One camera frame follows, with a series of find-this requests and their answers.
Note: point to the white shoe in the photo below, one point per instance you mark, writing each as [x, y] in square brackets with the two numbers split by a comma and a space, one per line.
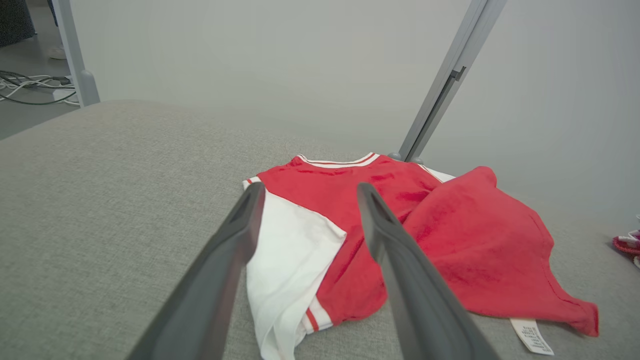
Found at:
[57, 52]

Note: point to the dark speckled object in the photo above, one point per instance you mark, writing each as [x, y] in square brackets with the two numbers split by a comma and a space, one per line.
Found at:
[15, 20]

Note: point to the white power strip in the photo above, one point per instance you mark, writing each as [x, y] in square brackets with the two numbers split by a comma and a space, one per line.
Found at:
[62, 95]

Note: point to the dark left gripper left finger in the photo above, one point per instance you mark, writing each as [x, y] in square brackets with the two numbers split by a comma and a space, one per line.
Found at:
[200, 310]

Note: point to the grey partition post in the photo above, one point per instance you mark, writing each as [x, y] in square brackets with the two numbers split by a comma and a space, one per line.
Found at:
[462, 45]
[70, 45]

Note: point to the red and white jersey shirt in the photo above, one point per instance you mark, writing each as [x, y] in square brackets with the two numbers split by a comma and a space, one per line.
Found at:
[350, 200]

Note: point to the red shorts with white stripe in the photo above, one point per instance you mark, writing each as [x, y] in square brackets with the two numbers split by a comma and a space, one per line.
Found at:
[625, 246]

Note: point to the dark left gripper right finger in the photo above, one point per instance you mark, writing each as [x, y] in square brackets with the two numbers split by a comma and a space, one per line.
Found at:
[425, 310]

